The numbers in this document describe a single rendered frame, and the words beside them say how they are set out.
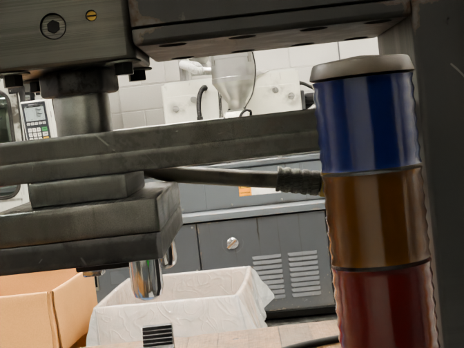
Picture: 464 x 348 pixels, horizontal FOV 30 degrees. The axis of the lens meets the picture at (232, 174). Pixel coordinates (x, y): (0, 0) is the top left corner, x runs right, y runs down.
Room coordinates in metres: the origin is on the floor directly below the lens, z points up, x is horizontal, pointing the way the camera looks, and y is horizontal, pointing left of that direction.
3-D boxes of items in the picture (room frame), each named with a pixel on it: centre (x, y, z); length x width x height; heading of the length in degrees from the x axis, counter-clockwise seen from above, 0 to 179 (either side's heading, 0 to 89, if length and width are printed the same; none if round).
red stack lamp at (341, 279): (0.33, -0.05, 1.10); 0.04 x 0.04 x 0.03
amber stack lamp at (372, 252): (0.33, -0.05, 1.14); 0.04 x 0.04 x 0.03
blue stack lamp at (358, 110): (0.33, -0.05, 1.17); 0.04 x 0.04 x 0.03
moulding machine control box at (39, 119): (5.07, 1.07, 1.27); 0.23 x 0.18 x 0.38; 176
